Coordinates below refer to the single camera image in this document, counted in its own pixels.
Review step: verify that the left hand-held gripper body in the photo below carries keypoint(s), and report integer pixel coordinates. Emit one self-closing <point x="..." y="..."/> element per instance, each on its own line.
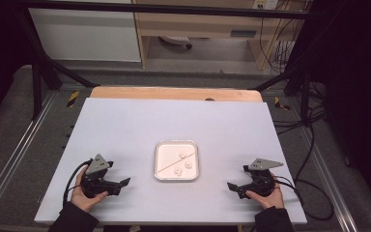
<point x="94" y="185"/>

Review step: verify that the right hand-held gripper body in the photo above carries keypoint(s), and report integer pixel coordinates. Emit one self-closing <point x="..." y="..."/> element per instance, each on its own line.
<point x="262" y="185"/>

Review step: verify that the square metal tray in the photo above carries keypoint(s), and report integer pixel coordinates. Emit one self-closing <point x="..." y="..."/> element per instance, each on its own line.
<point x="167" y="161"/>

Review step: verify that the white round food piece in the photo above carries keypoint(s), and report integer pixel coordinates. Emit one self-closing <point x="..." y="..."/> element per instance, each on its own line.
<point x="183" y="155"/>
<point x="178" y="171"/>
<point x="188" y="165"/>

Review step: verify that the thin wooden skewer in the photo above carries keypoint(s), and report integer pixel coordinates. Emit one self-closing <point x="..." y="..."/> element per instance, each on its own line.
<point x="170" y="165"/>

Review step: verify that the person's right hand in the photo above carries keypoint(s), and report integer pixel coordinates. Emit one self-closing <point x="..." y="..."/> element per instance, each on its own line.
<point x="273" y="199"/>

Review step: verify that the person's left hand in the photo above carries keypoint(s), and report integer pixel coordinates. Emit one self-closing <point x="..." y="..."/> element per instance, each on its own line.
<point x="80" y="198"/>

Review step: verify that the yellow black tape strip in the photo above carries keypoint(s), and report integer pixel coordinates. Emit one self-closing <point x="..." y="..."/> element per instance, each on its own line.
<point x="72" y="99"/>
<point x="280" y="103"/>

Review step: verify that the wooden table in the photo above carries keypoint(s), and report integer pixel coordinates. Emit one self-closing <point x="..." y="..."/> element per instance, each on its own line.
<point x="174" y="94"/>

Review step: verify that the white cabinet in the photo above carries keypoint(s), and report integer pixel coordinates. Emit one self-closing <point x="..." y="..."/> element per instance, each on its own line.
<point x="87" y="35"/>

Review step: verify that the office chair base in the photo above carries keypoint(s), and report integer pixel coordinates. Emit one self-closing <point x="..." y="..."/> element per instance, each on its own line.
<point x="175" y="40"/>

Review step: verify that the light wooden desk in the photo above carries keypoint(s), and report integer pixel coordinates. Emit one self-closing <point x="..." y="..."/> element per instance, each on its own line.
<point x="199" y="24"/>

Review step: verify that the metal floor rail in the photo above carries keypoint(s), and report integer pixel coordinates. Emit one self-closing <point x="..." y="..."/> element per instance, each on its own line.
<point x="22" y="141"/>
<point x="328" y="180"/>

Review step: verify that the black metal frame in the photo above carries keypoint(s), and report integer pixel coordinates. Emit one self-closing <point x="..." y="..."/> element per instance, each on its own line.
<point x="174" y="10"/>

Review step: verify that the wall socket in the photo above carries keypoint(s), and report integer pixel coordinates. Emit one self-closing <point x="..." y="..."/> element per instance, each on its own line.
<point x="265" y="4"/>

